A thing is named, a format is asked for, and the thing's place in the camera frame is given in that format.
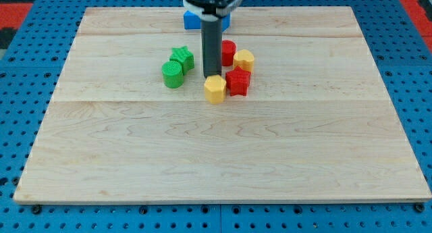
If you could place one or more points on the red cylinder block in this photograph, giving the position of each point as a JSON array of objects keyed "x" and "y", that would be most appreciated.
[{"x": 228, "y": 51}]

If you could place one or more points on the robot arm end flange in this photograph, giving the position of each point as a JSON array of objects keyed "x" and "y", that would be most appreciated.
[{"x": 217, "y": 8}]

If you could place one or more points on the yellow hexagon block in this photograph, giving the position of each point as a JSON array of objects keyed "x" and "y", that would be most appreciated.
[{"x": 215, "y": 89}]

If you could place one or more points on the red star block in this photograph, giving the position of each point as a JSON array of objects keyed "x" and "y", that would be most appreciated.
[{"x": 238, "y": 81}]

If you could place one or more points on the green cylinder block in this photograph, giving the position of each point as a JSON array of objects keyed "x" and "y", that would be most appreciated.
[{"x": 172, "y": 74}]

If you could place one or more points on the green star block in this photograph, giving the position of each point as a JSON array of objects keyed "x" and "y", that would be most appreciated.
[{"x": 184, "y": 57}]

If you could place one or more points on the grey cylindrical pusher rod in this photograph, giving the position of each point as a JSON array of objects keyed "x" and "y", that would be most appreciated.
[{"x": 211, "y": 39}]

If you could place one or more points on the blue block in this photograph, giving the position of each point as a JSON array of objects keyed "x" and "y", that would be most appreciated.
[{"x": 193, "y": 22}]

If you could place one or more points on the wooden board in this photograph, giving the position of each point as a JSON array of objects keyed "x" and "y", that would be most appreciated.
[{"x": 317, "y": 124}]

